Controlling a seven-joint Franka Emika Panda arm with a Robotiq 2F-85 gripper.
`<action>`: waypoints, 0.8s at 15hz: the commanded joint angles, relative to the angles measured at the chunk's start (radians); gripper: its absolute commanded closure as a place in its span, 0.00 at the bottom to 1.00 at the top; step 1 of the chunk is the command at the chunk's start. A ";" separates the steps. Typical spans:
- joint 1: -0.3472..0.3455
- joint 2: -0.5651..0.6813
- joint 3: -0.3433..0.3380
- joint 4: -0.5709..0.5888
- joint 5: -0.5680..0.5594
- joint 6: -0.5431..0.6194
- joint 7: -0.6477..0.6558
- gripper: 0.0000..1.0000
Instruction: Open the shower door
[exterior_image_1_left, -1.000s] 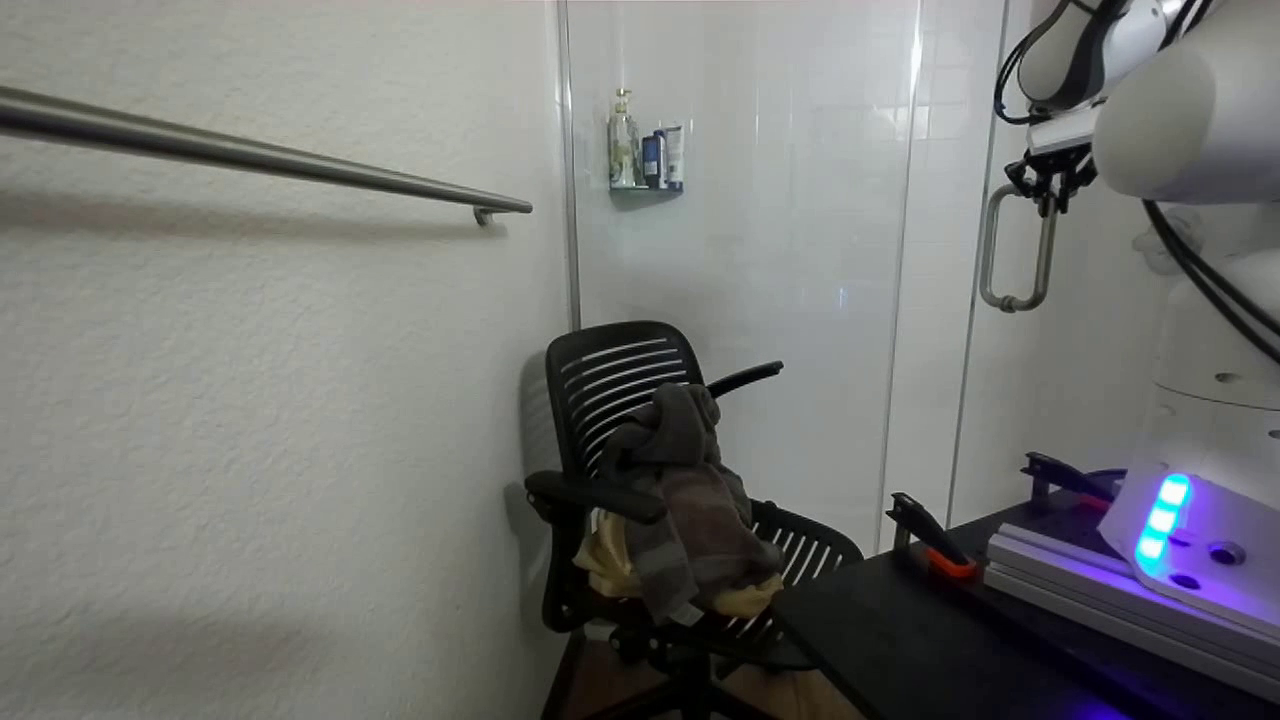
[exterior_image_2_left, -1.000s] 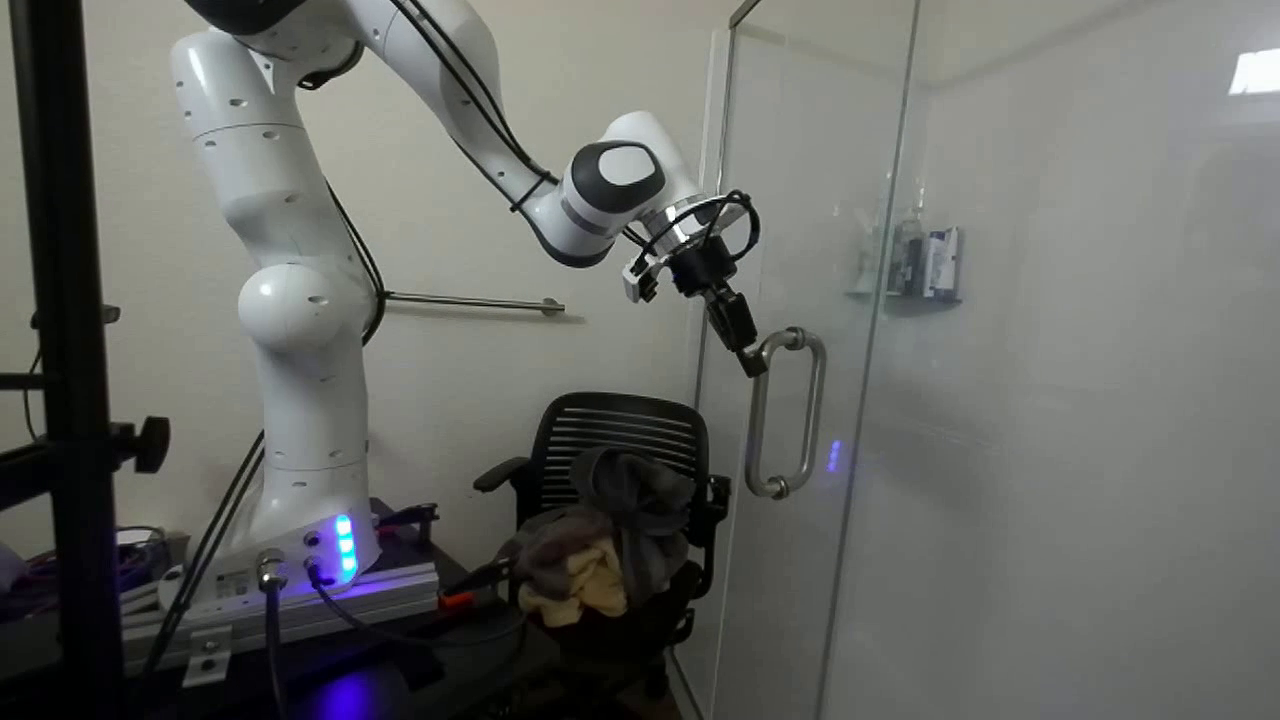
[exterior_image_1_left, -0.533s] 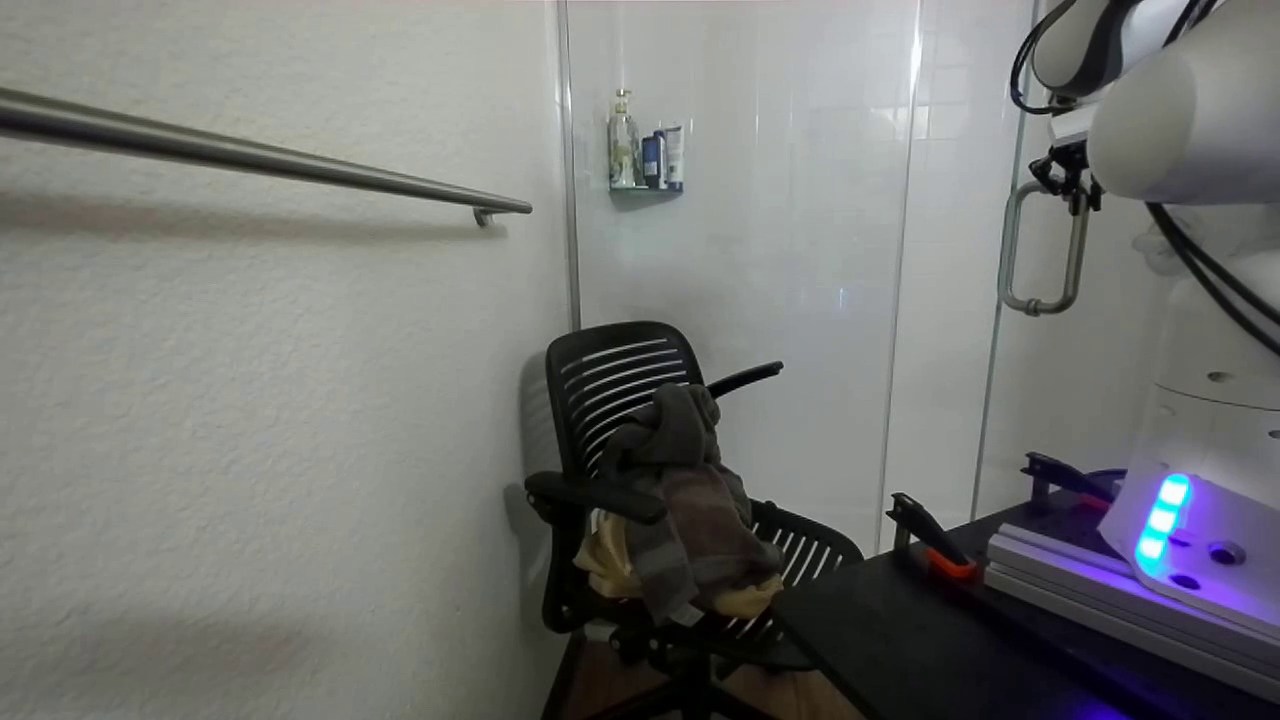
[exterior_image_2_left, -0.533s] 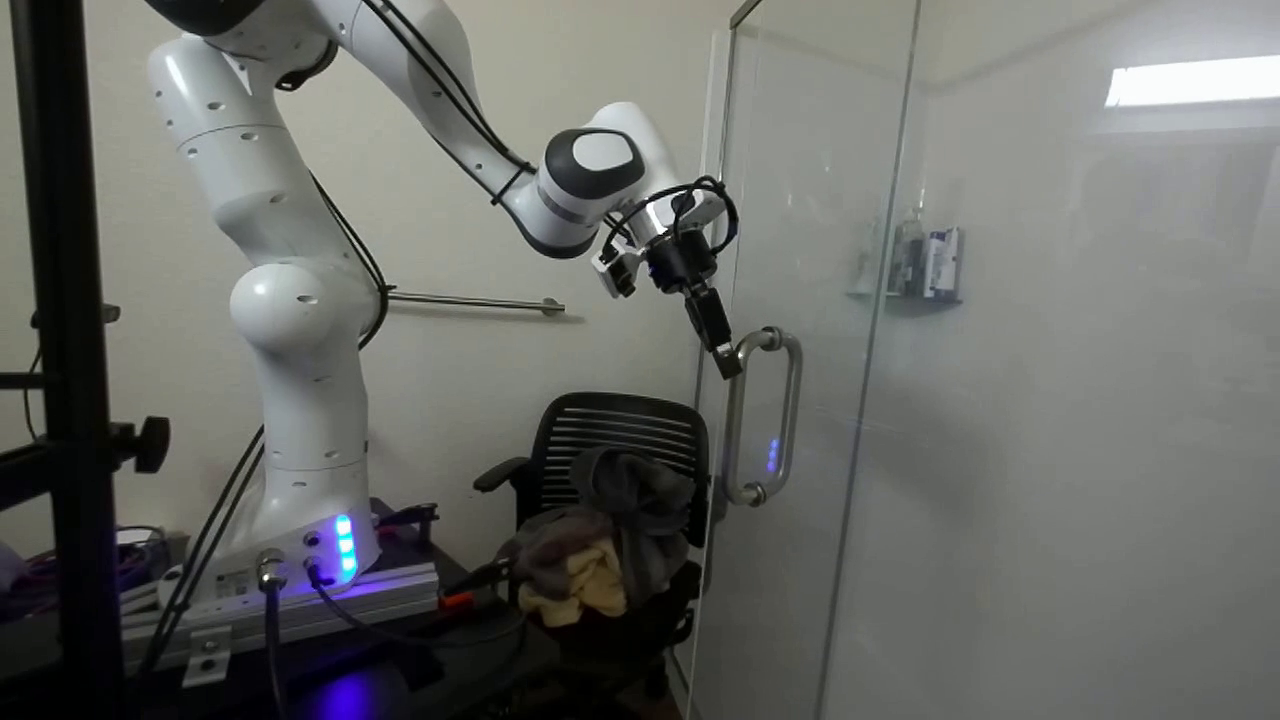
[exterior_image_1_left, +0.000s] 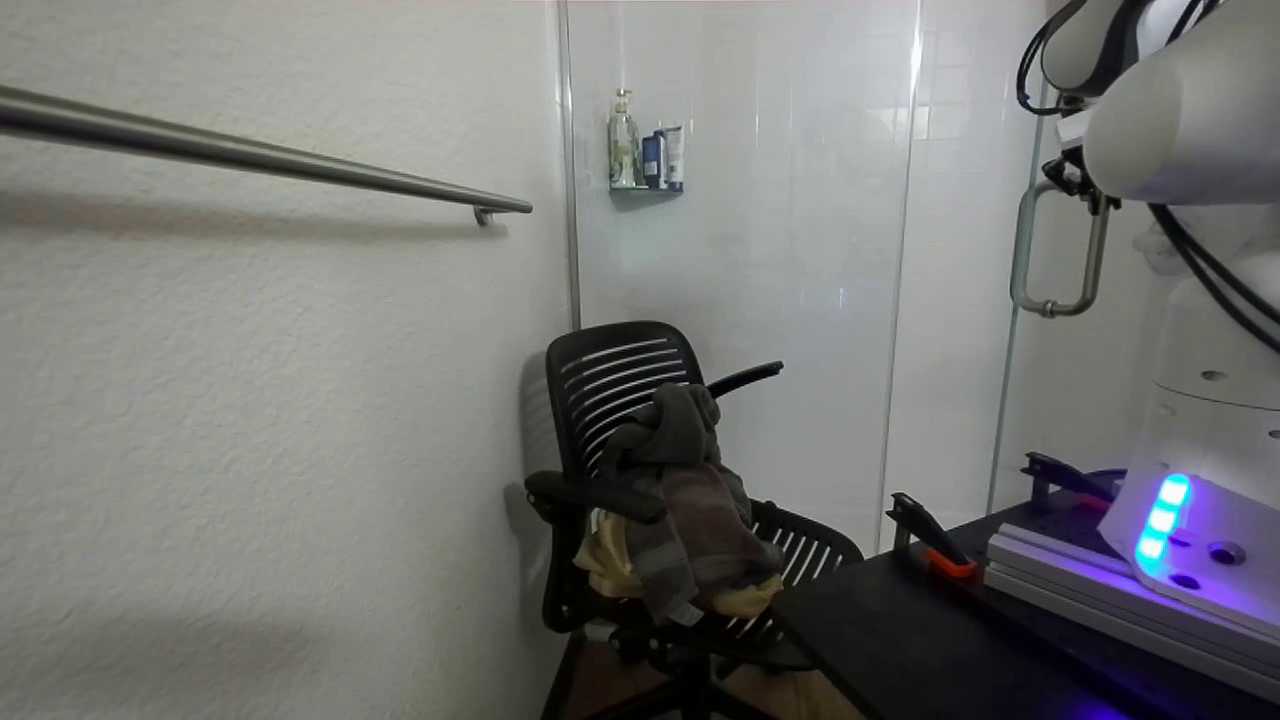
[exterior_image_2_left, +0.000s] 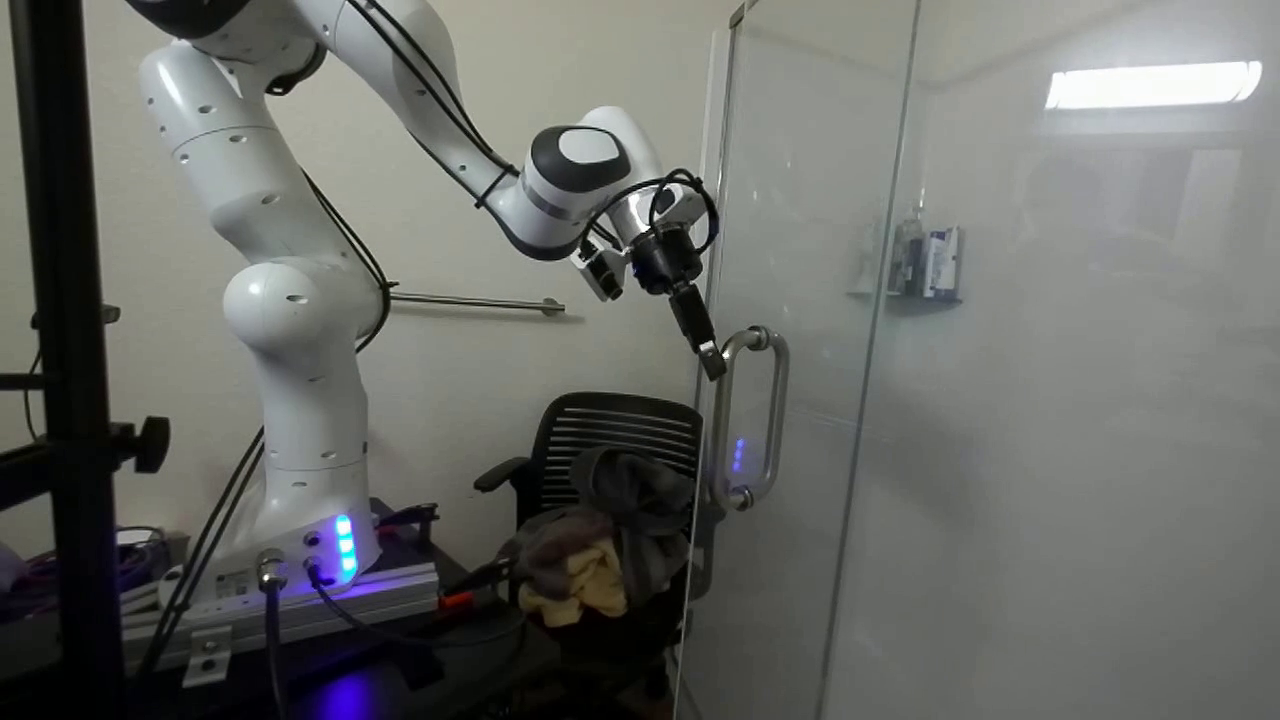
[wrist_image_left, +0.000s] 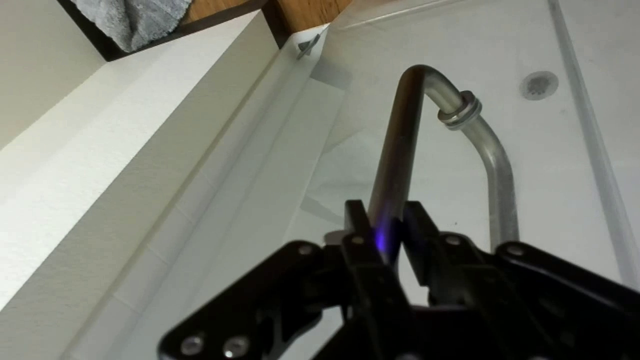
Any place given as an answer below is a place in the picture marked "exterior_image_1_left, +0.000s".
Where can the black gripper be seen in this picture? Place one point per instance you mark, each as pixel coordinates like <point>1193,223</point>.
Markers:
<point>1068,176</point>

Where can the glass shower door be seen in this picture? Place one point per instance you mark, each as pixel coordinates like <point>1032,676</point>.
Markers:
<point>1064,401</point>

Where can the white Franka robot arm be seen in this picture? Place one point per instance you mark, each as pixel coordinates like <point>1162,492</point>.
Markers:
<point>1203,122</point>

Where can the fixed glass shower panel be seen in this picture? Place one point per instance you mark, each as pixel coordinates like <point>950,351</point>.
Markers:
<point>774,264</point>

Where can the shower caddy shelf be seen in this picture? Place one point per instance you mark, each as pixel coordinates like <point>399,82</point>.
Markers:
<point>647,192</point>

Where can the white soap bottle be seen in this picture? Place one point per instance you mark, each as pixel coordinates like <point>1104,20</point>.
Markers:
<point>621,141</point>

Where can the black mesh office chair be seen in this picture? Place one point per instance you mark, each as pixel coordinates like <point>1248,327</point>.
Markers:
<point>615,380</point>

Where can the dark grey cloth pile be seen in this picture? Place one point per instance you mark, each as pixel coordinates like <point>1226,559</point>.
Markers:
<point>681,506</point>

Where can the metal towel bar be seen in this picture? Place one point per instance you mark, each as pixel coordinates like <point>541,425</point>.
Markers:
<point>267,156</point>

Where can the wall mounted small box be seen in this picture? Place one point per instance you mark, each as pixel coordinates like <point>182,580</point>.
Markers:
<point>667,156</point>

